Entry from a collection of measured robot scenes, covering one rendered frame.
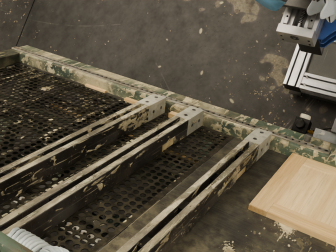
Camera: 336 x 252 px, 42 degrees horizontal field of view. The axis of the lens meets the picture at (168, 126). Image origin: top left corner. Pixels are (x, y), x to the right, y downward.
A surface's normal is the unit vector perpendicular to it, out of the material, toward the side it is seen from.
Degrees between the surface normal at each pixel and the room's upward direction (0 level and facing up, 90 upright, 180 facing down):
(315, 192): 57
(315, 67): 0
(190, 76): 0
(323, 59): 0
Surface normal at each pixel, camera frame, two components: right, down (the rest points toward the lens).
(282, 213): 0.09, -0.89
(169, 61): -0.40, -0.21
